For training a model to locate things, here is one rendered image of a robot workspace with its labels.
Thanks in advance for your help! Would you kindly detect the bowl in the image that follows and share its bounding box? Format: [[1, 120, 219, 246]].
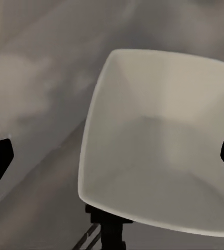
[[78, 48, 224, 236]]

